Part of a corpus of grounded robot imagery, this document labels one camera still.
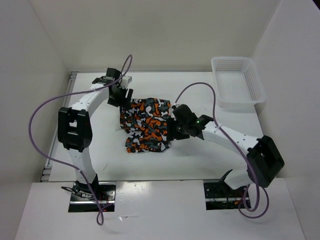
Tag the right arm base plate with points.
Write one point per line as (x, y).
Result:
(221, 197)

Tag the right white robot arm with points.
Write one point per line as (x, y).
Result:
(261, 155)

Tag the white plastic basket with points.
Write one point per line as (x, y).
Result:
(238, 83)

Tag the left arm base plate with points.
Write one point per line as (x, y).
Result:
(83, 202)

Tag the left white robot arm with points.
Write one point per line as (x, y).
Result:
(75, 129)

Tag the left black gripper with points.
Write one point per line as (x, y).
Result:
(124, 101)

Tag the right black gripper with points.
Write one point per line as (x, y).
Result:
(171, 125)

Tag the orange camouflage shorts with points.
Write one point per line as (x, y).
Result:
(145, 123)

